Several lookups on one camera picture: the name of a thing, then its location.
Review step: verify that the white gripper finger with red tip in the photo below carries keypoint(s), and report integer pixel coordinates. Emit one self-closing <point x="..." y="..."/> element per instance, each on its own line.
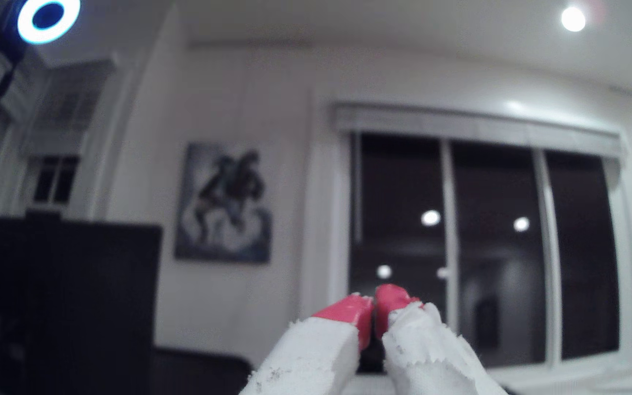
<point x="425" y="356"/>
<point x="316" y="351"/>

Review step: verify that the dark sofa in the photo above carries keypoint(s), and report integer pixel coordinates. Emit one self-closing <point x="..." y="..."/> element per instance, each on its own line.
<point x="201" y="373"/>

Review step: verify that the large three-pane window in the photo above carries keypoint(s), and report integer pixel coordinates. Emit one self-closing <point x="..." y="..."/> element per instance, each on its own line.
<point x="398" y="181"/>

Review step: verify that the white roller blind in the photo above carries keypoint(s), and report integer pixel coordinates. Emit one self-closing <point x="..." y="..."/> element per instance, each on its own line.
<point x="458" y="126"/>

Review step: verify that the black monitor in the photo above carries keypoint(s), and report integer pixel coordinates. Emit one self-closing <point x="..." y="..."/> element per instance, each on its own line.
<point x="63" y="307"/>

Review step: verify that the small dark window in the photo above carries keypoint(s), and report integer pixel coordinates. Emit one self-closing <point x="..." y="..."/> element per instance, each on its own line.
<point x="55" y="178"/>

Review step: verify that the round ceiling light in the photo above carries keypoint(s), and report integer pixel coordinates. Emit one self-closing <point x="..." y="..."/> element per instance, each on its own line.
<point x="573" y="18"/>

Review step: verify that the dark framed wall painting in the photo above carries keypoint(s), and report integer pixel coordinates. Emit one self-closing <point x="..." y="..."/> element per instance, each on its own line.
<point x="222" y="208"/>

